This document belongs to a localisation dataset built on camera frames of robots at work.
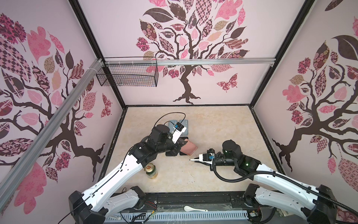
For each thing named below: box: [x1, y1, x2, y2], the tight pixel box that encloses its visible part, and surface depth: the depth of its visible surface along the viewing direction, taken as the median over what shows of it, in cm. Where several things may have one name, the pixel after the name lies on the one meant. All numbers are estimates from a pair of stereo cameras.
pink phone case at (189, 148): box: [179, 139, 199, 156], surface depth 80 cm
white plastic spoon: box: [183, 205, 209, 212], surface depth 72 cm
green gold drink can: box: [144, 162, 159, 180], surface depth 77 cm
